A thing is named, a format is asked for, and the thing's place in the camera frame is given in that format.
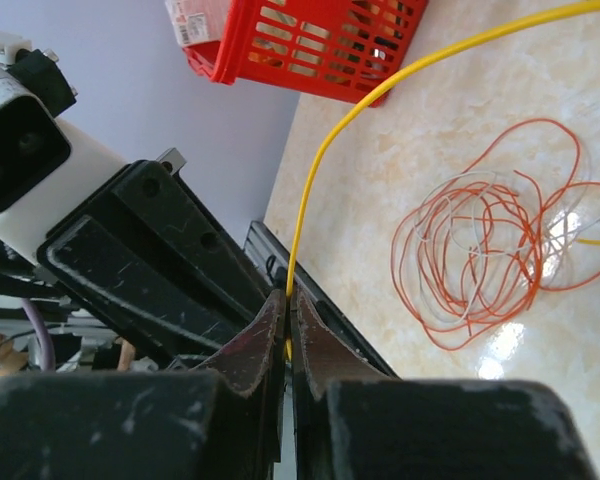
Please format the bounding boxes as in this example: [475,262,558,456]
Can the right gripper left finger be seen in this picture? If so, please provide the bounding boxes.
[0,290,286,479]

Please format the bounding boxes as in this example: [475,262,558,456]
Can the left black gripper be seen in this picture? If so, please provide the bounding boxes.
[37,148,271,367]

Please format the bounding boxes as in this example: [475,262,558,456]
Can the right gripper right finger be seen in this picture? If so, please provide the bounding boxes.
[289,290,596,479]

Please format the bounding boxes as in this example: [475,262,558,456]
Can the orange thin cable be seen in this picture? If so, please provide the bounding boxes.
[390,117,600,352]

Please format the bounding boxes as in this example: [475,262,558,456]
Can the pink clear box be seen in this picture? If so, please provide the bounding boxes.
[165,0,231,47]

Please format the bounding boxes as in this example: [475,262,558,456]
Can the red plastic shopping basket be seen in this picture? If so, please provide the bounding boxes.
[184,0,428,103]

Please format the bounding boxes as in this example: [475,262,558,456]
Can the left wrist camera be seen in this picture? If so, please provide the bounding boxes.
[0,31,126,264]

